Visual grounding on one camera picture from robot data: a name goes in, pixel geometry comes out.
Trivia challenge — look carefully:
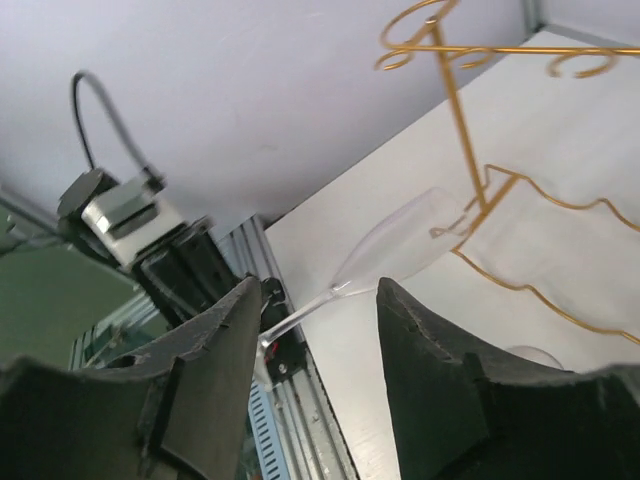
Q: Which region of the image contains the aluminium frame rail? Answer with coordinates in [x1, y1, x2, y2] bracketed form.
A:
[214, 214, 361, 480]

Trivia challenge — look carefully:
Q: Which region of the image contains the grey slotted cable duct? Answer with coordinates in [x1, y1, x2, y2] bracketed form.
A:
[248, 381, 290, 480]

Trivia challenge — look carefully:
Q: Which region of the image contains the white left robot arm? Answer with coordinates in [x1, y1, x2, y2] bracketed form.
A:
[58, 169, 252, 327]

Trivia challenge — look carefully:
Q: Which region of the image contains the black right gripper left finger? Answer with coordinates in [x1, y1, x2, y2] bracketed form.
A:
[1, 277, 262, 479]

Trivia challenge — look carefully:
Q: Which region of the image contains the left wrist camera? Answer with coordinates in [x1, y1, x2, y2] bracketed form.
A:
[81, 177, 186, 268]

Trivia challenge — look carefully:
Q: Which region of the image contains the gold wire glass rack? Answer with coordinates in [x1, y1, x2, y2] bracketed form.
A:
[375, 1, 639, 344]

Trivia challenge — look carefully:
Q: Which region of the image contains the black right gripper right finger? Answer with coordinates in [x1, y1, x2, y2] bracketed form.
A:
[376, 278, 639, 479]

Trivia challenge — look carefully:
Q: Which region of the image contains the clear wine glass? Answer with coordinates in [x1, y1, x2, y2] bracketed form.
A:
[253, 188, 472, 390]
[506, 345, 564, 370]

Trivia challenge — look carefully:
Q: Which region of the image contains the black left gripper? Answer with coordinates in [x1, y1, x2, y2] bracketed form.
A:
[134, 215, 290, 330]

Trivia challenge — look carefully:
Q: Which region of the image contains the left camera black cable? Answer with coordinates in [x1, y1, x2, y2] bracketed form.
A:
[71, 72, 161, 179]

